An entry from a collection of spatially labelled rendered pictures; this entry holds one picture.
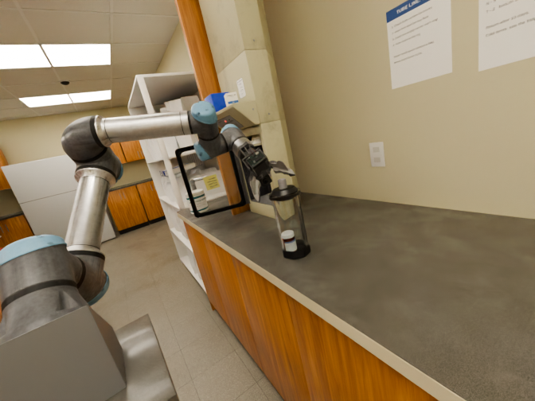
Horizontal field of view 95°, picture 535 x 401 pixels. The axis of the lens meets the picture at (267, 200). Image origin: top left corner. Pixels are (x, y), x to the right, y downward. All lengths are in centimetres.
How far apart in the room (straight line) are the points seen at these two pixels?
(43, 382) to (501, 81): 131
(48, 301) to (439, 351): 71
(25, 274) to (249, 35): 107
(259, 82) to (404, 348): 104
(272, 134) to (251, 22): 46
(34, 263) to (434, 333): 79
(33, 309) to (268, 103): 101
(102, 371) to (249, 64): 109
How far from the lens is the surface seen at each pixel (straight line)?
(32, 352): 61
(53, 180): 592
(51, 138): 663
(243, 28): 123
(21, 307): 66
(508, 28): 108
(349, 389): 86
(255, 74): 119
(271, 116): 118
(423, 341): 59
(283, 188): 80
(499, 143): 109
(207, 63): 153
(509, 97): 107
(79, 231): 87
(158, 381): 64
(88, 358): 63
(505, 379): 57
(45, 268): 69
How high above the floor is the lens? 136
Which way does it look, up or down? 15 degrees down
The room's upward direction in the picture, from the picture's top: 13 degrees counter-clockwise
